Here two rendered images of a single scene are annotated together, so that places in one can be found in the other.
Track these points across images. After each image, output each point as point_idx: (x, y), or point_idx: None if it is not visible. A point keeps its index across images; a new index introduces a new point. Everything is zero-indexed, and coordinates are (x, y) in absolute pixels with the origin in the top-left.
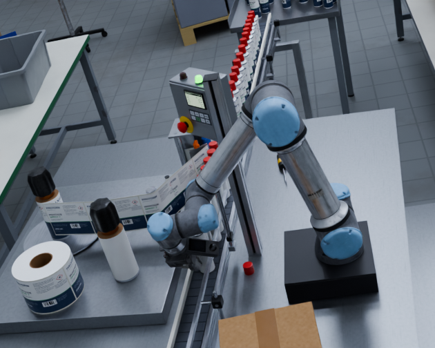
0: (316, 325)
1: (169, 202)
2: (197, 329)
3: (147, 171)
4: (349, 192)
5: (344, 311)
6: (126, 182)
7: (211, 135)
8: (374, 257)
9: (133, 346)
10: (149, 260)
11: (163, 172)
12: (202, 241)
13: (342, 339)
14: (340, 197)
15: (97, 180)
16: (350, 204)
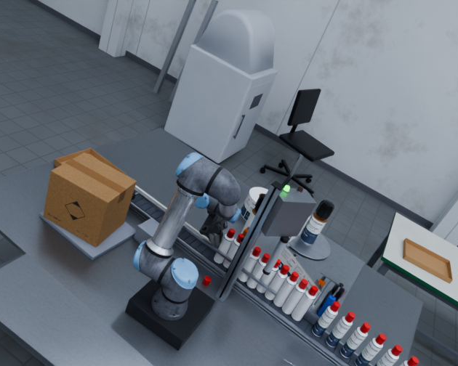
0: (91, 193)
1: (282, 262)
2: None
3: (362, 314)
4: (174, 276)
5: (129, 288)
6: None
7: None
8: (155, 335)
9: (195, 221)
10: None
11: (353, 319)
12: (209, 224)
13: (111, 272)
14: (171, 266)
15: (368, 290)
16: (168, 277)
